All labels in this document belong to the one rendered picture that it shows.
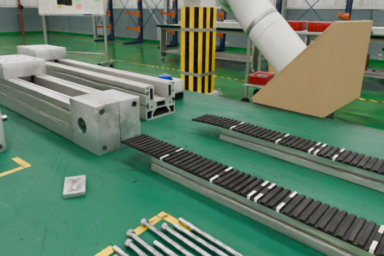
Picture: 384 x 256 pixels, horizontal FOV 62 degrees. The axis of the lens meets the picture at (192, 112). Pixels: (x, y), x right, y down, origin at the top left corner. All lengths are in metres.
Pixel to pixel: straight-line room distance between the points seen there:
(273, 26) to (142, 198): 0.72
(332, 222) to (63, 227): 0.32
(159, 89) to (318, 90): 0.41
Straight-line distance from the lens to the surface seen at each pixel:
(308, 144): 0.61
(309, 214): 0.40
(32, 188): 0.54
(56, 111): 0.71
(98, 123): 0.59
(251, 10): 1.06
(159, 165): 0.54
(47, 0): 6.97
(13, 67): 0.95
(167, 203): 0.46
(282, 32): 1.02
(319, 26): 3.52
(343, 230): 0.40
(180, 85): 0.96
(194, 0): 4.12
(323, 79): 0.86
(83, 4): 6.45
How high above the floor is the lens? 1.03
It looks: 17 degrees down
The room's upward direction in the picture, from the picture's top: 1 degrees clockwise
